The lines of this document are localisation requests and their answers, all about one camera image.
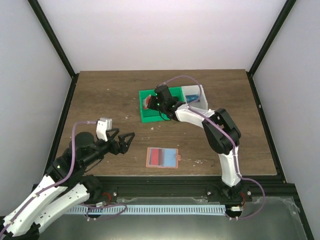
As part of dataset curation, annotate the light blue cable duct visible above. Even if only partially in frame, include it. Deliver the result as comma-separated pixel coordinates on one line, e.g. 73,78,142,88
65,204,226,216

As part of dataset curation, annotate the green plastic bin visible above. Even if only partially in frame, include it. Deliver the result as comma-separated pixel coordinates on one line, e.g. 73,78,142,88
138,89,168,123
166,87,187,122

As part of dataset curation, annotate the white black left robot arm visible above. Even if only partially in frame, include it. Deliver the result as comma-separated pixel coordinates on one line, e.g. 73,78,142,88
0,128,135,240

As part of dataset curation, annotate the white plastic bin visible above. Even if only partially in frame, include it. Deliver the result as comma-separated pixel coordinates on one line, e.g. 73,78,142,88
181,84,209,110

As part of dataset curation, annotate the left green plastic bin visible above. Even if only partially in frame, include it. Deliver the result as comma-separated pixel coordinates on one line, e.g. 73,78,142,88
138,89,168,123

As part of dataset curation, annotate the black frame post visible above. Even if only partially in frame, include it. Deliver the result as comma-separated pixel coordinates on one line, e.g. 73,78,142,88
249,0,298,75
26,0,77,78

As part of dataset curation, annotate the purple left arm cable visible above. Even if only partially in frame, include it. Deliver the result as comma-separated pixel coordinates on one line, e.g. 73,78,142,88
0,120,130,236

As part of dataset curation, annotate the middle green plastic bin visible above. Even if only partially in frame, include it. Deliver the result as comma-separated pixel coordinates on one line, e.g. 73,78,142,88
166,87,187,122

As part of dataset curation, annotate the pink leather card holder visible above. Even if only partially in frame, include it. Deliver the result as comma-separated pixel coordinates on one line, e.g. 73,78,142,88
145,147,181,169

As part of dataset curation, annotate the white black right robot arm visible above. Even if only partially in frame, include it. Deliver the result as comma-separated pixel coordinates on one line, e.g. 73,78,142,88
147,84,241,200

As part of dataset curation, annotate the black front frame rail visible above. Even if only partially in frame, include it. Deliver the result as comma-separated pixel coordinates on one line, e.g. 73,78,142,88
79,176,298,204

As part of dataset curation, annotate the blue card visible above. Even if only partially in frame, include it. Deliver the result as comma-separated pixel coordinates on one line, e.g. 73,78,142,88
185,94,200,103

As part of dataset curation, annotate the right black frame post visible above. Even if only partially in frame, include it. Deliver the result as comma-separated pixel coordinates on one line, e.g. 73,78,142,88
249,0,298,75

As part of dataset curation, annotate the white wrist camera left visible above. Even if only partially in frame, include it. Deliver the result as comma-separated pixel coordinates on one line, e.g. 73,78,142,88
96,117,112,142

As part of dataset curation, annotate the red circle card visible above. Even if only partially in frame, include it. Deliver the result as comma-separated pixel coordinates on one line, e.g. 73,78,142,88
143,94,153,110

